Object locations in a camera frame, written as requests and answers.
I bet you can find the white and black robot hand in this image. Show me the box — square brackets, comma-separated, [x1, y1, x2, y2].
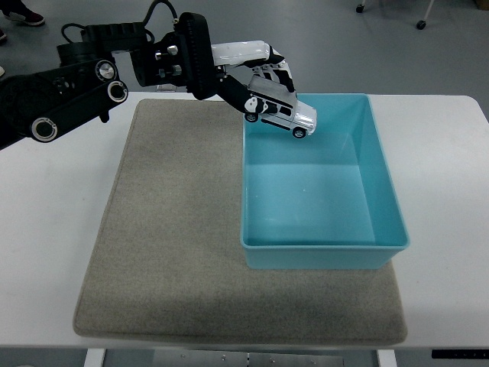
[209, 39, 297, 124]

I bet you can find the white toy car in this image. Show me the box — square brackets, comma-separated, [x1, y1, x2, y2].
[244, 74, 319, 141]

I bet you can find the light blue plastic box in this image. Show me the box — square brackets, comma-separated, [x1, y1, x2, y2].
[239, 93, 411, 271]

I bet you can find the beige felt mat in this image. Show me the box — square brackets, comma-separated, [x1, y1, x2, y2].
[72, 98, 408, 344]

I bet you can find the grey metal plate with screws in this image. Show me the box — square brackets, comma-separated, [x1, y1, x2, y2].
[152, 349, 344, 367]

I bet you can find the white table leg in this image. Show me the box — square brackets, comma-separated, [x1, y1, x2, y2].
[83, 348, 107, 367]
[376, 349, 398, 367]

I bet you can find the black table control panel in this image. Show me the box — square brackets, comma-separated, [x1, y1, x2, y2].
[431, 349, 489, 360]

